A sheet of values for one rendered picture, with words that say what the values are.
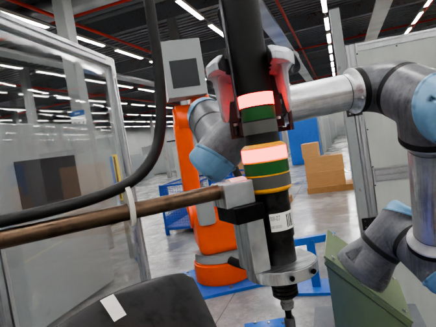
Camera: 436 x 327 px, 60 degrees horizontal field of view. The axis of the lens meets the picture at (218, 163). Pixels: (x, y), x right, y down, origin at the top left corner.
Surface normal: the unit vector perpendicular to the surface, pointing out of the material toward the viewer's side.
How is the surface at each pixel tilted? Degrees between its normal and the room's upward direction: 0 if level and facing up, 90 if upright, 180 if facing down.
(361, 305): 90
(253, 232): 90
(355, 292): 90
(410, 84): 54
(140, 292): 38
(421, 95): 65
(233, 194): 90
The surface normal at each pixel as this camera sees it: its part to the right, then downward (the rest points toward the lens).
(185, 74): 0.17, 0.03
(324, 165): -0.28, 0.10
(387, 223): -0.81, -0.40
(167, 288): 0.26, -0.84
